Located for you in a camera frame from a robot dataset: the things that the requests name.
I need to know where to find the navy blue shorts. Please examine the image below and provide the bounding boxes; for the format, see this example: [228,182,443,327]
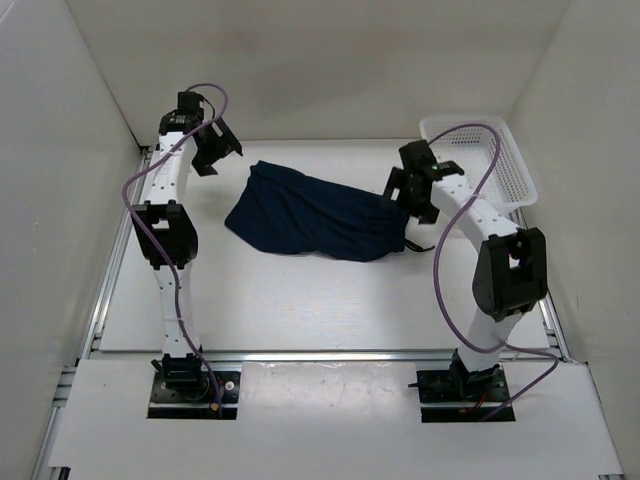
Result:
[224,161,409,262]

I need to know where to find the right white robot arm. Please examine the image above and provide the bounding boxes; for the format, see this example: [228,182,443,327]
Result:
[384,140,548,400]

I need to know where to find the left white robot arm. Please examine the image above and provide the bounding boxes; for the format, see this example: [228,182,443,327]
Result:
[122,83,242,400]

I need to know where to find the white plastic mesh basket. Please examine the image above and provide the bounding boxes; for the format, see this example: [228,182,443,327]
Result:
[419,114,538,215]

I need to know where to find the aluminium right side rail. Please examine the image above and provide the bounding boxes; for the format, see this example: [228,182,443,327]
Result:
[509,207,571,361]

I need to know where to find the aluminium rail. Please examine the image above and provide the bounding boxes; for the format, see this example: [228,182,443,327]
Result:
[509,207,571,361]
[88,349,552,363]
[49,144,154,411]

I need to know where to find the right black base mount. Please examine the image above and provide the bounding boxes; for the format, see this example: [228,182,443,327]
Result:
[408,358,516,424]

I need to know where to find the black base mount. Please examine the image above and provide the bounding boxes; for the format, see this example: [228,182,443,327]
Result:
[147,355,241,420]
[408,358,516,424]

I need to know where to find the aluminium front rail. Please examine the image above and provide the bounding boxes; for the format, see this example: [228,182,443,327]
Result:
[88,349,552,363]

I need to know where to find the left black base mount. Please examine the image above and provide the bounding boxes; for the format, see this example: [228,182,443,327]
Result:
[147,355,241,420]

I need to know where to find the aluminium left side rail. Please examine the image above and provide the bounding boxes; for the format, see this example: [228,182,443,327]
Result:
[49,144,154,411]

